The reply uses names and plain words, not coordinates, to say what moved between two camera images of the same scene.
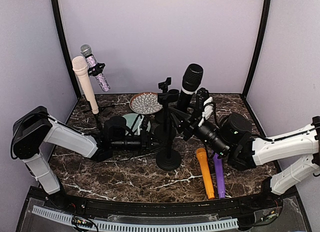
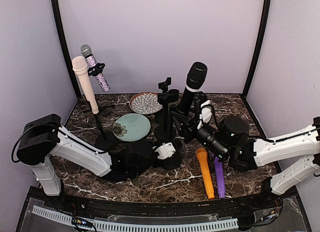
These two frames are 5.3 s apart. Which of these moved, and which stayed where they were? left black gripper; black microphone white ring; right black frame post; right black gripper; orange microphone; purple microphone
Moved: left black gripper; black microphone white ring
Stayed: right black gripper; purple microphone; right black frame post; orange microphone
